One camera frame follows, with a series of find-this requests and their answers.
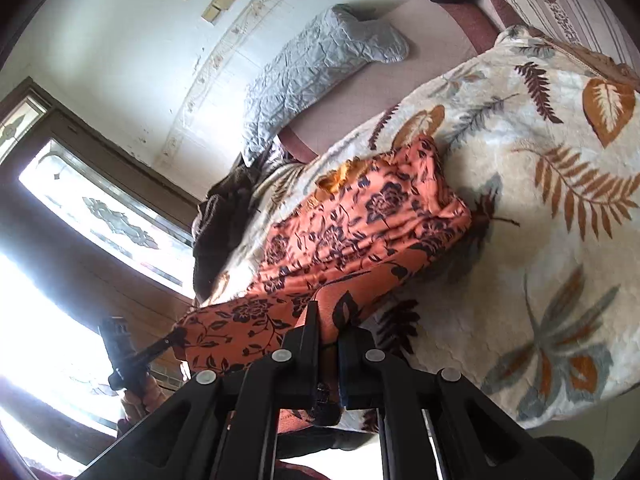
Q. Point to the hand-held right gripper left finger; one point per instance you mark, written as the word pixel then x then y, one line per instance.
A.
pixel 305 340

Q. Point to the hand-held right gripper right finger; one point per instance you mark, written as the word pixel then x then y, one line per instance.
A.
pixel 355 375

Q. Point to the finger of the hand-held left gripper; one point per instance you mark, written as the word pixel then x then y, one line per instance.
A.
pixel 160 346

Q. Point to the orange floral shirt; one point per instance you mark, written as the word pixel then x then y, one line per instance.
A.
pixel 350 220

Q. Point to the person's left hand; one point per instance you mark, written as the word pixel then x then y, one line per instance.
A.
pixel 137 400

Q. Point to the wooden stained glass door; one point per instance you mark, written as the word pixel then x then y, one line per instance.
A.
pixel 75 270

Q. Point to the dark brown garment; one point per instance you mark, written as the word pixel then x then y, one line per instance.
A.
pixel 225 220

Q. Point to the stained glass transom window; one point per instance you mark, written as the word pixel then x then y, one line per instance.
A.
pixel 20 125

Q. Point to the leaf print plush blanket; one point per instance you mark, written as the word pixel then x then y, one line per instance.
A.
pixel 550 210

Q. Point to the grey quilted pillow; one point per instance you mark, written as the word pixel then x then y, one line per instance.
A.
pixel 325 55

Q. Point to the striped floral cushion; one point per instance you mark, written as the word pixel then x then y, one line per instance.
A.
pixel 565 0

